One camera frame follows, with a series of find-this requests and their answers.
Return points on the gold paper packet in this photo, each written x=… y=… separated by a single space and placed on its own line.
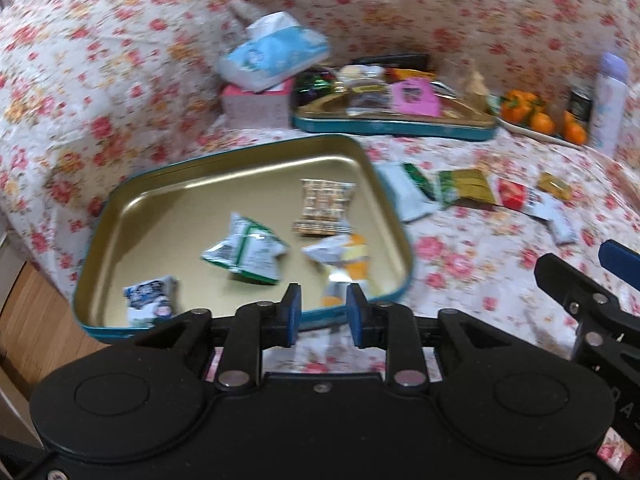
x=475 y=85

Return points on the clear dark snack packet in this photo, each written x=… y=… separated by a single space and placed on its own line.
x=367 y=100

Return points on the blue tissue pack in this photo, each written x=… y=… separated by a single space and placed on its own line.
x=275 y=55

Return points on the shallow teal tin tray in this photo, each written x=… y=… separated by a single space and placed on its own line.
x=390 y=130

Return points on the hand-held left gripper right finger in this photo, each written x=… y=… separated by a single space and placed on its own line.
x=356 y=317

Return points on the purple thermos bottle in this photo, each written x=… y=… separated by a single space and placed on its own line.
x=607 y=110

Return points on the cream pastry packet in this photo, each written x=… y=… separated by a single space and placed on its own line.
x=362 y=72

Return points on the deep teal tin tray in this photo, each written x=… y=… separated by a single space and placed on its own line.
x=200 y=200

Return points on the pile of foil wrapped candies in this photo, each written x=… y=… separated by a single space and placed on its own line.
x=315 y=82

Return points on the green yellow snack packet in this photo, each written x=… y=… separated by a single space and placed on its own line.
x=465 y=187

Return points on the dark coffee can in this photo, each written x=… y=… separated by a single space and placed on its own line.
x=580 y=105

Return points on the small gold candy packet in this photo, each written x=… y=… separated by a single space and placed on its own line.
x=555 y=186

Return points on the pink snack packet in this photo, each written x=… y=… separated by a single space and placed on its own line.
x=415 y=97

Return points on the floral sofa cover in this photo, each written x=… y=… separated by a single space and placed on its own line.
x=125 y=60

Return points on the green white snack packet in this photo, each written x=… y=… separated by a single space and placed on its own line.
x=247 y=252

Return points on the orange snack packet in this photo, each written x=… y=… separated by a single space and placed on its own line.
x=412 y=74

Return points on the grey white snack packet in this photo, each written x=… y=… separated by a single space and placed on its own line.
x=555 y=220

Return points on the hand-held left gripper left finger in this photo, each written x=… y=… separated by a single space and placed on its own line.
x=292 y=317

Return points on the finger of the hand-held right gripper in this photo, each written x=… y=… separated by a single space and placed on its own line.
x=622 y=262
x=555 y=270

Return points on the yellow white snack packet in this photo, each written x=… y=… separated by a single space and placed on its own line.
x=340 y=255

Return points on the pink tissue box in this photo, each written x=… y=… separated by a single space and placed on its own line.
x=255 y=107

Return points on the gold brown patterned packet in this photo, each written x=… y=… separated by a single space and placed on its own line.
x=322 y=205

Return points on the black oblong packet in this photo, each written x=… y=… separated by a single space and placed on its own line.
x=395 y=59

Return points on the white plate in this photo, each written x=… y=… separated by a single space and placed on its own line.
x=520 y=127

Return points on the blue white bear packet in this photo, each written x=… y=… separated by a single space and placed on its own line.
x=150 y=300

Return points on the dark green candy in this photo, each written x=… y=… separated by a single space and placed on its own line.
x=419 y=177

